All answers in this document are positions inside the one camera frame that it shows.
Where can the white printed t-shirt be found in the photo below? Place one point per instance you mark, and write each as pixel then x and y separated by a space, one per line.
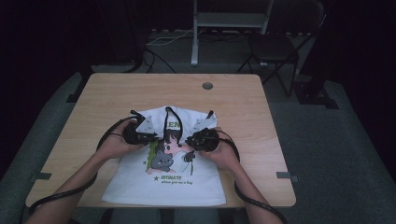
pixel 174 186

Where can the grey floor bracket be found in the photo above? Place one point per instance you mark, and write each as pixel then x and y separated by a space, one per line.
pixel 285 175

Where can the person's left hand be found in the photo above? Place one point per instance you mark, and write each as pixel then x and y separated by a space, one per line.
pixel 112 144

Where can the grey metal stand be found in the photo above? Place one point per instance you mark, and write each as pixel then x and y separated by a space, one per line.
pixel 195 46

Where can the black folding chair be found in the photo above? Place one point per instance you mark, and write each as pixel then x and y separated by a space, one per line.
pixel 274 46

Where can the black stand base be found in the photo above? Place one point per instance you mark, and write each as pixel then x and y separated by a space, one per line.
pixel 316 96

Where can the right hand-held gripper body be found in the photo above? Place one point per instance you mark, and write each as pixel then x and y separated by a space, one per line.
pixel 204 140

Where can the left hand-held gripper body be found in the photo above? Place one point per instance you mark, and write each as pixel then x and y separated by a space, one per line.
pixel 137 137

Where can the grey round table grommet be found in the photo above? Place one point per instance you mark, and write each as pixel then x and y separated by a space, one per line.
pixel 207 86

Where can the person's right hand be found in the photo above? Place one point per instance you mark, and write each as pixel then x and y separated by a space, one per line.
pixel 225 155

